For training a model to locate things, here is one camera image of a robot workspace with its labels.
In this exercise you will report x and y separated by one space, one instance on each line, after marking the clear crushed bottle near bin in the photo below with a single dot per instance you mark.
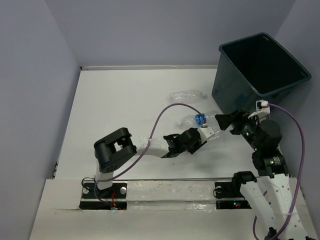
187 96

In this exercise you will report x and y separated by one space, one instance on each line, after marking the clear bottle blue label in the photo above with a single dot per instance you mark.
196 121

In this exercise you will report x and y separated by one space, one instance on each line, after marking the dark green plastic bin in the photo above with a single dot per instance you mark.
255 68

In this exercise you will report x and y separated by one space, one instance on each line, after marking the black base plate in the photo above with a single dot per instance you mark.
112 199
227 198

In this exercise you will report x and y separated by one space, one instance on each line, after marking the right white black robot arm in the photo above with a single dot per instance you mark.
269 195

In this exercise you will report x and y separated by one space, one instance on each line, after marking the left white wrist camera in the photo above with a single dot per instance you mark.
206 132

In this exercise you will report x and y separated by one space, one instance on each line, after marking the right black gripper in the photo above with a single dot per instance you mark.
237 118

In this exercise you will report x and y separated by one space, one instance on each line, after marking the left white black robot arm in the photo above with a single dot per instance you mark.
117 148

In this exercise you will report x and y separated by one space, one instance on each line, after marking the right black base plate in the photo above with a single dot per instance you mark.
227 198

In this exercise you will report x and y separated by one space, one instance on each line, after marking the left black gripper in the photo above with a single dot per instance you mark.
195 147

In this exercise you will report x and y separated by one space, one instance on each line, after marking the clear bottle white blue cap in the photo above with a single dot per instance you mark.
217 135

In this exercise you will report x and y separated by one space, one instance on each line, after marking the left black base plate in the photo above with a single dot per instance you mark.
112 199

